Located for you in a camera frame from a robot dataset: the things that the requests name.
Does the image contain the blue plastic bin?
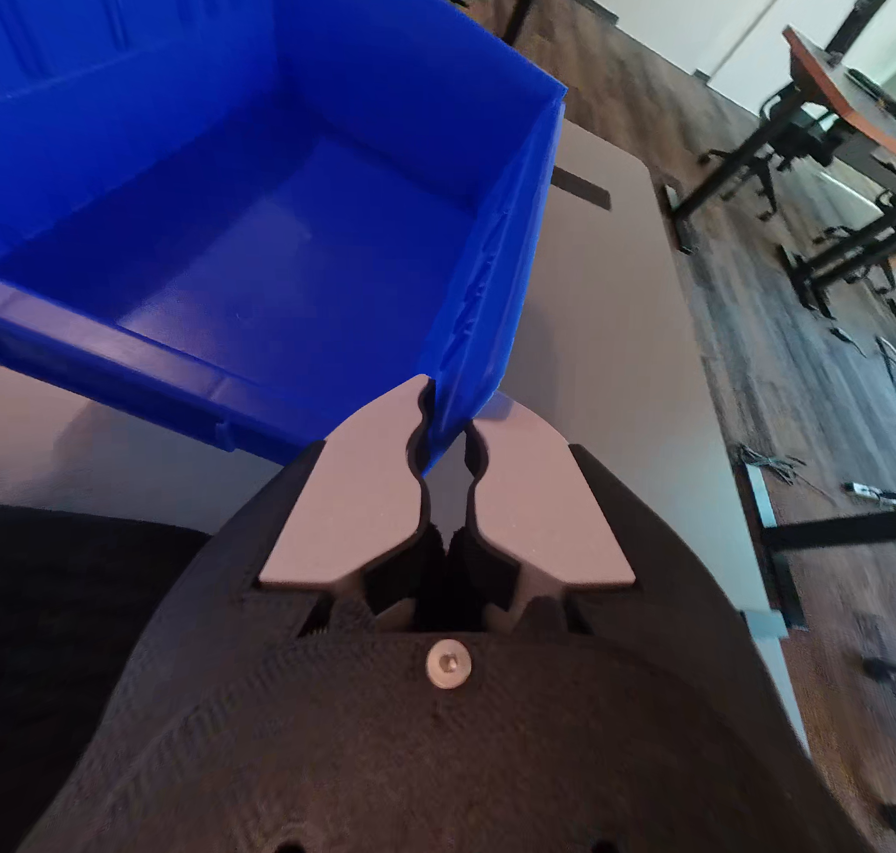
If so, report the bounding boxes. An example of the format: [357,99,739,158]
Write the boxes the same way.
[0,0,568,469]

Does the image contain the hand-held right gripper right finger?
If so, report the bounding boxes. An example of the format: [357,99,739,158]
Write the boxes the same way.
[462,391,637,591]

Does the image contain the black office chair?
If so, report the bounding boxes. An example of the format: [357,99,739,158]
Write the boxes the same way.
[700,86,851,220]

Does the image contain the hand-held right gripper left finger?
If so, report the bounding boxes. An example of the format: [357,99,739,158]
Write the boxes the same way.
[258,374,435,591]

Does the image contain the person's black trousers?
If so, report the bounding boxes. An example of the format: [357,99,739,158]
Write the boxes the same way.
[0,505,212,853]

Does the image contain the wooden office desk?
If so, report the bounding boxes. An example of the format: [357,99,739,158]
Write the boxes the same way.
[672,23,896,238]

